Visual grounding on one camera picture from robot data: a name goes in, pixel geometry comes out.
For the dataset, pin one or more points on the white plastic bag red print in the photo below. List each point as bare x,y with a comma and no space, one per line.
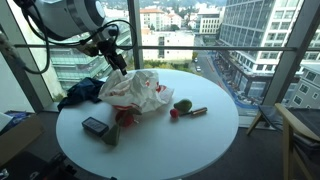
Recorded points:
136,90

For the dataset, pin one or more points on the grey slanted window column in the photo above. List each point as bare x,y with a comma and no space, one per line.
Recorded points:
293,46
20,80

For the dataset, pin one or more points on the small black box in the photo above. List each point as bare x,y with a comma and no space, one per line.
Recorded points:
95,126

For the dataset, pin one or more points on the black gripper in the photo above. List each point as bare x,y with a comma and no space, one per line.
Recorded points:
103,48

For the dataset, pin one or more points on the grey horizontal window rail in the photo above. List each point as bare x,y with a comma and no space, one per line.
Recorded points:
200,48

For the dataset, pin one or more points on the olive green cloth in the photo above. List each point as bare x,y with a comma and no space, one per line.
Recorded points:
135,111

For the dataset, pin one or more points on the small red ball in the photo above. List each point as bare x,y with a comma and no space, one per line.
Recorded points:
174,113

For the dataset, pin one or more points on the brown tube with dark cap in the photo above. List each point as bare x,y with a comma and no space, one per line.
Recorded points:
199,111

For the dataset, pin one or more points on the black floor equipment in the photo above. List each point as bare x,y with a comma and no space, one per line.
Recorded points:
56,166

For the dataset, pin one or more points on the dark navy cloth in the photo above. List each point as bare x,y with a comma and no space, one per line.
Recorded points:
81,93

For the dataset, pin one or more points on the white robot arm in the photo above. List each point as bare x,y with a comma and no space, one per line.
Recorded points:
63,16

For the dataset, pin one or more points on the brown cardboard box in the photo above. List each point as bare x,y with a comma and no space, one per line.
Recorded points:
20,140

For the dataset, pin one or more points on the grey vertical window mullion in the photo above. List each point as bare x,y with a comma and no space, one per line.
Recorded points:
135,13

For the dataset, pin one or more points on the wooden chair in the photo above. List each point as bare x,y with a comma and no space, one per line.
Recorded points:
291,133

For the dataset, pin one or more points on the large red ball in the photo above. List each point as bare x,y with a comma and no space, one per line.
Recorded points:
124,119

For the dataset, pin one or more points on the green avocado toy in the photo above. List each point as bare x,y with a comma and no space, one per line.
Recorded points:
183,105

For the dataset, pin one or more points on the green pear shaped toy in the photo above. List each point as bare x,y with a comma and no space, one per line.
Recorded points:
113,136

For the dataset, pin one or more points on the blue plastic package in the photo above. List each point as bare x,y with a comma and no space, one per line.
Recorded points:
20,117

